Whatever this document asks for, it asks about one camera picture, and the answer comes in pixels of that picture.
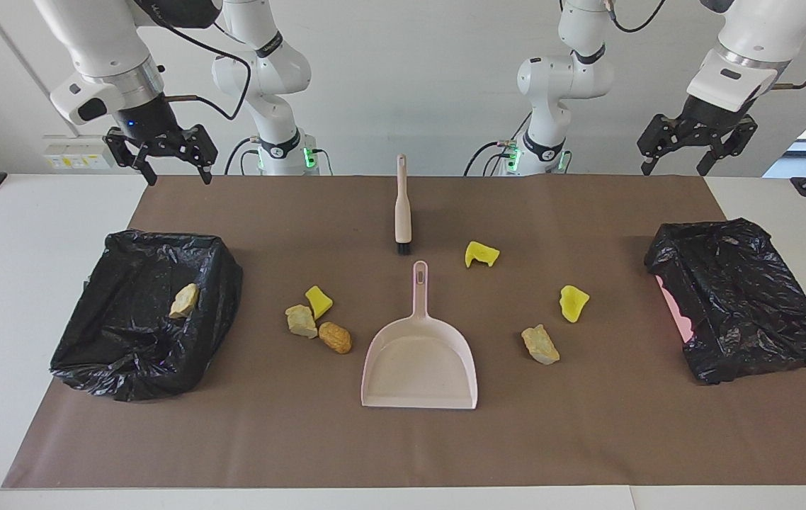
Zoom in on brown rounded foam lump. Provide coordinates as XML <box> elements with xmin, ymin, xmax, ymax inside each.
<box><xmin>318</xmin><ymin>322</ymin><xmax>353</xmax><ymax>355</ymax></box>

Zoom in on open black bag lined bin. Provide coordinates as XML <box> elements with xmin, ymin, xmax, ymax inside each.
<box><xmin>49</xmin><ymin>228</ymin><xmax>244</xmax><ymax>403</ymax></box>

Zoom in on white wall socket box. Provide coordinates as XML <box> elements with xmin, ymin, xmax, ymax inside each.
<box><xmin>42</xmin><ymin>135</ymin><xmax>118</xmax><ymax>171</ymax></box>

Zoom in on beige hand brush black bristles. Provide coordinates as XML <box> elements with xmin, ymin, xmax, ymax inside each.
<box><xmin>394</xmin><ymin>154</ymin><xmax>412</xmax><ymax>256</ymax></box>

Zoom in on brown table mat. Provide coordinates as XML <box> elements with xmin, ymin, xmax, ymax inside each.
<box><xmin>3</xmin><ymin>175</ymin><xmax>806</xmax><ymax>489</ymax></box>

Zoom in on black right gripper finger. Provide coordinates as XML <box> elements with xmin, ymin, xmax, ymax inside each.
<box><xmin>104</xmin><ymin>127</ymin><xmax>157</xmax><ymax>186</ymax></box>
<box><xmin>189</xmin><ymin>125</ymin><xmax>218</xmax><ymax>186</ymax></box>

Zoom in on notched yellow sponge piece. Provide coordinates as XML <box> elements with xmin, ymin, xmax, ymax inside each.
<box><xmin>465</xmin><ymin>241</ymin><xmax>501</xmax><ymax>269</ymax></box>

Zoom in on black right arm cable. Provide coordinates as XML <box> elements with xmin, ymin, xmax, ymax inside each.
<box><xmin>135</xmin><ymin>0</ymin><xmax>254</xmax><ymax>123</ymax></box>

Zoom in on slim tan foam chunk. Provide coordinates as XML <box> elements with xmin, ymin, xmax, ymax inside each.
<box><xmin>169</xmin><ymin>283</ymin><xmax>200</xmax><ymax>319</ymax></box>

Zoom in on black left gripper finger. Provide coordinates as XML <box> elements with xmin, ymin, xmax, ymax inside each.
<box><xmin>637</xmin><ymin>113</ymin><xmax>687</xmax><ymax>176</ymax></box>
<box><xmin>696</xmin><ymin>117</ymin><xmax>758</xmax><ymax>176</ymax></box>

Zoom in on pale pink plastic dustpan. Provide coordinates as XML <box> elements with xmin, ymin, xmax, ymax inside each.
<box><xmin>361</xmin><ymin>261</ymin><xmax>479</xmax><ymax>410</ymax></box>

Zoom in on small yellow sponge wedge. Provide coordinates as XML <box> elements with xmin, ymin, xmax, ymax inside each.
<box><xmin>305</xmin><ymin>285</ymin><xmax>334</xmax><ymax>319</ymax></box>

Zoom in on small pale foam chunk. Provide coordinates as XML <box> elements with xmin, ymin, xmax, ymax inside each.
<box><xmin>285</xmin><ymin>305</ymin><xmax>319</xmax><ymax>339</ymax></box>

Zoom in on pink bin wrapped black bag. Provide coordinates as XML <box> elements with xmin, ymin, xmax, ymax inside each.
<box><xmin>644</xmin><ymin>217</ymin><xmax>806</xmax><ymax>385</ymax></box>

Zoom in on large pale foam chunk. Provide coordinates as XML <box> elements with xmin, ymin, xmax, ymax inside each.
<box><xmin>521</xmin><ymin>325</ymin><xmax>561</xmax><ymax>366</ymax></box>

